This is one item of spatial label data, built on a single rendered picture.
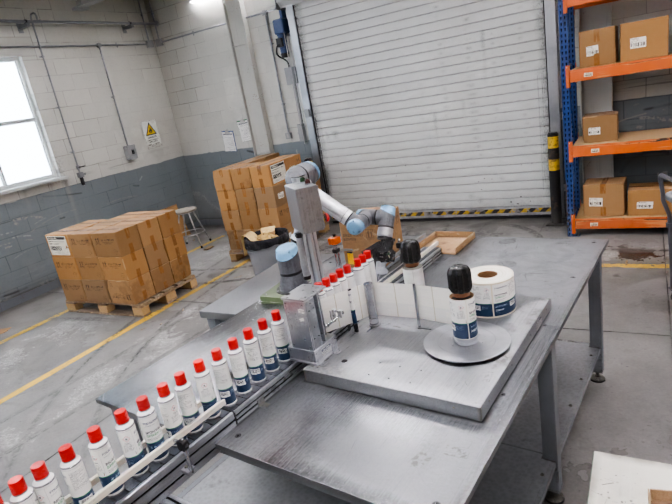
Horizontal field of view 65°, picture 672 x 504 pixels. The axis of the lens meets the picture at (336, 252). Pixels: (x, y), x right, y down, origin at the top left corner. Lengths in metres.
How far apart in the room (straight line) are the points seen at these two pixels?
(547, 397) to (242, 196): 4.73
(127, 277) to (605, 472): 4.67
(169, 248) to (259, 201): 1.17
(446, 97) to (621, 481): 5.48
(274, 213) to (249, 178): 0.50
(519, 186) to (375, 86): 2.14
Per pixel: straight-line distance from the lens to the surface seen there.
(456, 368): 1.83
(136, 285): 5.57
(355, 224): 2.43
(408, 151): 6.83
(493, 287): 2.10
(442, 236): 3.37
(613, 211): 5.85
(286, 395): 1.94
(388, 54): 6.81
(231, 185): 6.40
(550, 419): 2.38
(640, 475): 1.59
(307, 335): 1.92
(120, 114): 8.52
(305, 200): 2.12
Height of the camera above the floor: 1.82
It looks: 17 degrees down
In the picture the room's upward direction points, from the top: 10 degrees counter-clockwise
